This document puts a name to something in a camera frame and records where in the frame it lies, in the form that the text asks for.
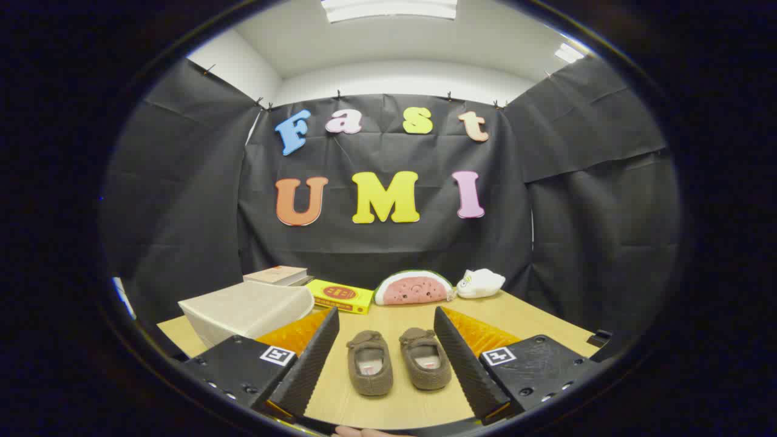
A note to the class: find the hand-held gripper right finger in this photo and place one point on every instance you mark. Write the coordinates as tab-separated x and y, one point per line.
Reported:
467	364

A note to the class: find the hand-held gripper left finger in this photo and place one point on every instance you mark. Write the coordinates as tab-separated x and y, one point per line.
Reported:
309	364

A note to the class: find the brown fuzzy slipper shoe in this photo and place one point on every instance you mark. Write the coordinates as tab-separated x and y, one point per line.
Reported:
425	361
369	364

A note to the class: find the cream fabric storage box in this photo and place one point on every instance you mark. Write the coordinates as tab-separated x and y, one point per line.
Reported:
243	309

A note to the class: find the yellow book with red circle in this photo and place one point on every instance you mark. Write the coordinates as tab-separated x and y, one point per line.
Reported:
340	295

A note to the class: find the white plush toy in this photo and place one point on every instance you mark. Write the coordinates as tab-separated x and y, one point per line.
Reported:
479	284

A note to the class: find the grey book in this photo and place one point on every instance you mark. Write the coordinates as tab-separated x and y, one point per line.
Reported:
303	280

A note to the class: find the watermelon slice plush toy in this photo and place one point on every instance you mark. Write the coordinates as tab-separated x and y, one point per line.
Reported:
413	290

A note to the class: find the beige paperback book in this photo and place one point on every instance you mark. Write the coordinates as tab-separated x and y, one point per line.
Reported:
276	274

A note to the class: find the black backdrop cloth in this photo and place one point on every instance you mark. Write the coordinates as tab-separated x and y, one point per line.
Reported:
376	255

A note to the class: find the black table edge clamp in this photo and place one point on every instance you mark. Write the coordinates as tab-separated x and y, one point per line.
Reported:
600	338

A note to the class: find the small ceiling light panel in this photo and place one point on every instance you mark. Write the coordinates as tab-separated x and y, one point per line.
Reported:
569	53

